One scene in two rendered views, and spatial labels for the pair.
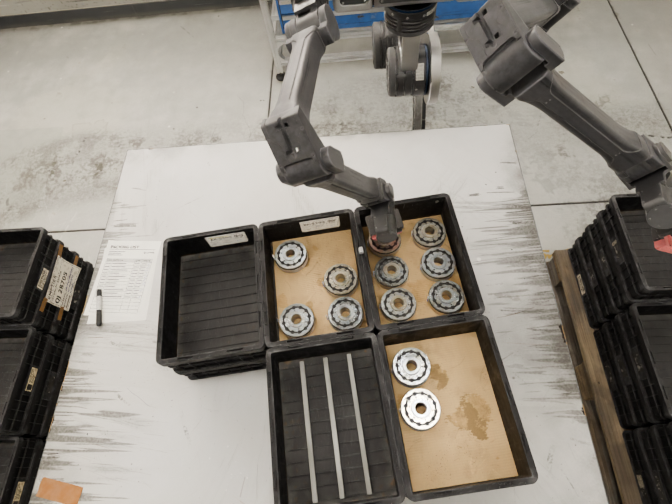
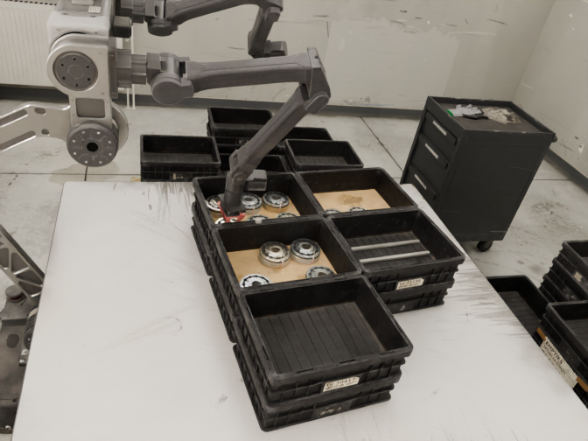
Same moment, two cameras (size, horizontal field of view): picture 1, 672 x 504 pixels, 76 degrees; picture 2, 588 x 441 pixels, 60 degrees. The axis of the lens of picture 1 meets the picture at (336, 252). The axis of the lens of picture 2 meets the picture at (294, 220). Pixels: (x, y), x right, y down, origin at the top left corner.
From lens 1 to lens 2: 164 cm
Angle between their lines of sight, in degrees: 72
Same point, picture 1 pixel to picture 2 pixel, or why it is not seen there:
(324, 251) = (243, 269)
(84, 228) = not seen: outside the picture
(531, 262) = not seen: hidden behind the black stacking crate
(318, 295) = (290, 271)
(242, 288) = (297, 329)
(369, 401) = (363, 241)
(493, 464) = (374, 196)
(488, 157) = (106, 195)
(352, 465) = (407, 249)
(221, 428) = (416, 363)
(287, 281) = not seen: hidden behind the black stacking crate
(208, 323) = (344, 352)
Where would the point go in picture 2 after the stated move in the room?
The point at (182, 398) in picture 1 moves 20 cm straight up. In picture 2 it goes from (409, 403) to (430, 359)
